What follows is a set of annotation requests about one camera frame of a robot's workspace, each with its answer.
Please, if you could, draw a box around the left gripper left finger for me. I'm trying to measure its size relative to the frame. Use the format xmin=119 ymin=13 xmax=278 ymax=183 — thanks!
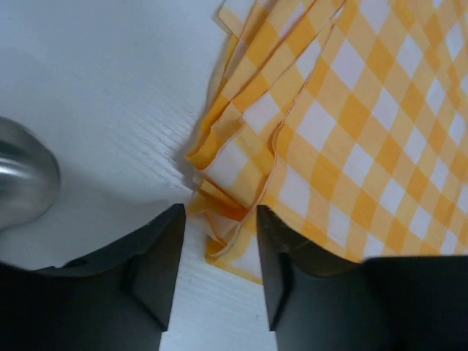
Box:
xmin=1 ymin=204 xmax=186 ymax=350

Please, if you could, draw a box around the silver spoon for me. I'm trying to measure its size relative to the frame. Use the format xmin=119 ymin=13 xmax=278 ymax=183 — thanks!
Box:
xmin=1 ymin=117 xmax=61 ymax=230

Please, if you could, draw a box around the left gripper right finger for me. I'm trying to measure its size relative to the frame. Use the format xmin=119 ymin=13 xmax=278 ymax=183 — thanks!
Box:
xmin=257 ymin=205 xmax=467 ymax=350

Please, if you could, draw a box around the yellow white checkered cloth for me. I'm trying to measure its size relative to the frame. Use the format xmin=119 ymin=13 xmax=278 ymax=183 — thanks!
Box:
xmin=186 ymin=1 xmax=467 ymax=282

